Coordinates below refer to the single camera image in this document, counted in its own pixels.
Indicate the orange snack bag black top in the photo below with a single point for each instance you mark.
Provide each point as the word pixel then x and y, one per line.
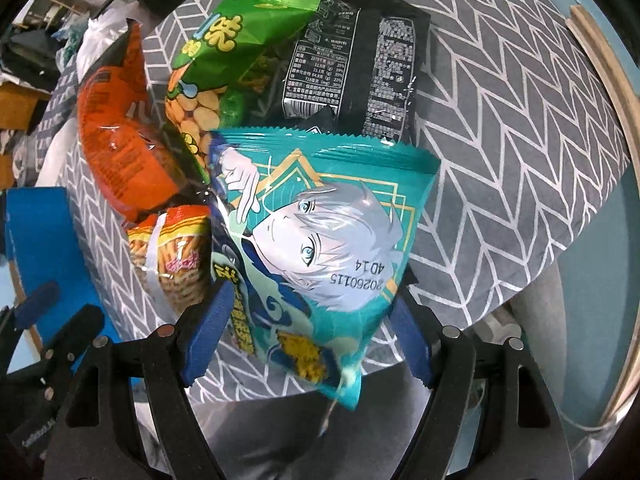
pixel 130 155

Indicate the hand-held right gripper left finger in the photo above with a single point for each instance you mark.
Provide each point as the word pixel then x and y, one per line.
pixel 205 335

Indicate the blue cardboard box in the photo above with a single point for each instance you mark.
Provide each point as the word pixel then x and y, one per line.
pixel 45 240

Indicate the orange noodle snack bag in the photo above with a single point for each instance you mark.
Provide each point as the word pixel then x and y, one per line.
pixel 175 260

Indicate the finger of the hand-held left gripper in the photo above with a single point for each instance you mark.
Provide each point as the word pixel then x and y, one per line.
pixel 35 302
pixel 75 340

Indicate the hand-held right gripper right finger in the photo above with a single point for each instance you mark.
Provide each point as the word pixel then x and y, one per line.
pixel 412 345

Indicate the teal and white plastic bag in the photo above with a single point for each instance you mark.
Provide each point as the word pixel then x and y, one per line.
pixel 70 37

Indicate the teal cartoon snack bag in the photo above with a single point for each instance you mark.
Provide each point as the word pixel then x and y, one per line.
pixel 320 230

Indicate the green snack bag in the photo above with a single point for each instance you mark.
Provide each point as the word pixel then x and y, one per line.
pixel 220 60

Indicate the curved wooden strip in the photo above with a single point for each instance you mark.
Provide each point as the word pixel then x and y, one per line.
pixel 617 125

